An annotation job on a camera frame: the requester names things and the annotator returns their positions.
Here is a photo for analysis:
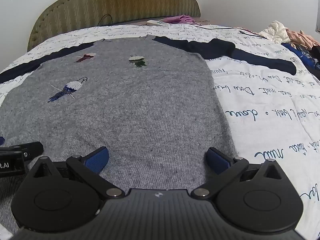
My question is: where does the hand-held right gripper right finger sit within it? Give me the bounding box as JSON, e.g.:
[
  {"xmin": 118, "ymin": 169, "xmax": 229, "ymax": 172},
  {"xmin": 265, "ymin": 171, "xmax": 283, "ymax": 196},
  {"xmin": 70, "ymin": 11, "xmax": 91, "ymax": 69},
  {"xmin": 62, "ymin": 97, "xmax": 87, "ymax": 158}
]
[{"xmin": 191, "ymin": 147, "xmax": 287, "ymax": 200}]

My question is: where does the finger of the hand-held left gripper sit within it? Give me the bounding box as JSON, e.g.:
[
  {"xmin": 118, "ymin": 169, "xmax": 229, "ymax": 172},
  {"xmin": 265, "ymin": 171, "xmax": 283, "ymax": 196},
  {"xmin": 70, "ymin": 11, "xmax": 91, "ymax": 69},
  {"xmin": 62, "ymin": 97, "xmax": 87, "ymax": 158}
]
[{"xmin": 19, "ymin": 141, "xmax": 44, "ymax": 160}]

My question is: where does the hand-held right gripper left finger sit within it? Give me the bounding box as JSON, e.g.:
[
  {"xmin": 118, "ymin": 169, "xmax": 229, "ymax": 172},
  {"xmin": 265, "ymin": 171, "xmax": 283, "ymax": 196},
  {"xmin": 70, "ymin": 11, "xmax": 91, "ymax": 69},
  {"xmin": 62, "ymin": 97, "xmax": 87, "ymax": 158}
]
[{"xmin": 30, "ymin": 146, "xmax": 126, "ymax": 200}]

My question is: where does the grey sweater with navy sleeves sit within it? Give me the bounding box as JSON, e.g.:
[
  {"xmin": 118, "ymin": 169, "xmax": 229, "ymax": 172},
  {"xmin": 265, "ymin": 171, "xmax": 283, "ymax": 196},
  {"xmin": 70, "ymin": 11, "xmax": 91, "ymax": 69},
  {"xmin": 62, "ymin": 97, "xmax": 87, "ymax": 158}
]
[{"xmin": 0, "ymin": 35, "xmax": 297, "ymax": 207}]

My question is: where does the white quilt with blue script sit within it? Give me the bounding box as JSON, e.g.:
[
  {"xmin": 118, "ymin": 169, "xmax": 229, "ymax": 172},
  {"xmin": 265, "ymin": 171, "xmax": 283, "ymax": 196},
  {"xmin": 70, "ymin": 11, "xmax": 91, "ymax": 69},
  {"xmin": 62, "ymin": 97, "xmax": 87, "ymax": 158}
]
[{"xmin": 0, "ymin": 23, "xmax": 320, "ymax": 240}]

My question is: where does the blue garment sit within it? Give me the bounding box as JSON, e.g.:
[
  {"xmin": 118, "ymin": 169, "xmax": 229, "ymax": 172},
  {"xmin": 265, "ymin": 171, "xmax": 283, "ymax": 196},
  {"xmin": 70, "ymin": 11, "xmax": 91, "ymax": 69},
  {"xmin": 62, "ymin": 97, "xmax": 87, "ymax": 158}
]
[{"xmin": 281, "ymin": 42, "xmax": 319, "ymax": 68}]

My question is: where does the white crumpled garment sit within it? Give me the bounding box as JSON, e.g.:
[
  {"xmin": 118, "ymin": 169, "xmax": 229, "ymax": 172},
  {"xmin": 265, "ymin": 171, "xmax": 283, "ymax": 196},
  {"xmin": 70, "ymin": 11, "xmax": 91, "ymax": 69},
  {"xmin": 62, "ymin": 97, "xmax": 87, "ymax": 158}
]
[{"xmin": 257, "ymin": 20, "xmax": 292, "ymax": 43}]

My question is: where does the dark garment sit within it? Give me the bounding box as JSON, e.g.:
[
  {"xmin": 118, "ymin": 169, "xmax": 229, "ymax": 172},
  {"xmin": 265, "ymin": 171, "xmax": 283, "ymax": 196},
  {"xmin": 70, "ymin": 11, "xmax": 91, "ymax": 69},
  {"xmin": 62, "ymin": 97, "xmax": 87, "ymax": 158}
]
[{"xmin": 309, "ymin": 45, "xmax": 320, "ymax": 71}]

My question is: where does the purple cloth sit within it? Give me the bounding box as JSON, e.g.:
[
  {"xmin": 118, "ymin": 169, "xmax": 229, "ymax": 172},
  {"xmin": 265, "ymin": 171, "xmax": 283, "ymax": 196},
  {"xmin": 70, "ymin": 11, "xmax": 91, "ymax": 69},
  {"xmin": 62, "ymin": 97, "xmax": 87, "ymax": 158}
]
[{"xmin": 162, "ymin": 15, "xmax": 198, "ymax": 25}]

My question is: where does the pink crumpled garment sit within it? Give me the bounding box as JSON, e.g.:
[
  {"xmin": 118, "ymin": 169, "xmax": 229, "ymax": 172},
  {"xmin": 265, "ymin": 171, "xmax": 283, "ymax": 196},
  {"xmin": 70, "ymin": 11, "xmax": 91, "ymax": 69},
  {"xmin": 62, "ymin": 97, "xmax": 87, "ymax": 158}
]
[{"xmin": 285, "ymin": 28, "xmax": 320, "ymax": 49}]

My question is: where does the white power strip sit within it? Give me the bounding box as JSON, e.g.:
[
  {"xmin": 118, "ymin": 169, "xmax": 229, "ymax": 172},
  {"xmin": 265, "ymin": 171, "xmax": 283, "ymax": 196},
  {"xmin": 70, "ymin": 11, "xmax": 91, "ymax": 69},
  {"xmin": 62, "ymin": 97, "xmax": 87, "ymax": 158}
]
[{"xmin": 146, "ymin": 20, "xmax": 170, "ymax": 27}]

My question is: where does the olive padded headboard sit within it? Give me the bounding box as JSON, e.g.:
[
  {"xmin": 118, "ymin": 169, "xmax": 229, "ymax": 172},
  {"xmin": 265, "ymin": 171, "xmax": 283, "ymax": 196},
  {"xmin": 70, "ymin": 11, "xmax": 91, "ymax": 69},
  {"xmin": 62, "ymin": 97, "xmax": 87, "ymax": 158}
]
[{"xmin": 27, "ymin": 0, "xmax": 201, "ymax": 52}]

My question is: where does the black cable on quilt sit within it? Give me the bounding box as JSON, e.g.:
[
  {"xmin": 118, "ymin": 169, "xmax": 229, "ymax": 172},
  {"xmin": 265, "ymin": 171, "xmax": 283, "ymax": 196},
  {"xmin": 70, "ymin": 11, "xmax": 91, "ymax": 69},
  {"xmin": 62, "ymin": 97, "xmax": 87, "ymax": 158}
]
[{"xmin": 194, "ymin": 23, "xmax": 266, "ymax": 39}]

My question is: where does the black cable on headboard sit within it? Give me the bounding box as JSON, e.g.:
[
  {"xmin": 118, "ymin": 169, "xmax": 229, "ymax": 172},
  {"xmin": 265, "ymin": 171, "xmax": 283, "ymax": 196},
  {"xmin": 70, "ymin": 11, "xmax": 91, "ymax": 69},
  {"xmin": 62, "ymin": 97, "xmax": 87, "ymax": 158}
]
[{"xmin": 98, "ymin": 13, "xmax": 116, "ymax": 27}]

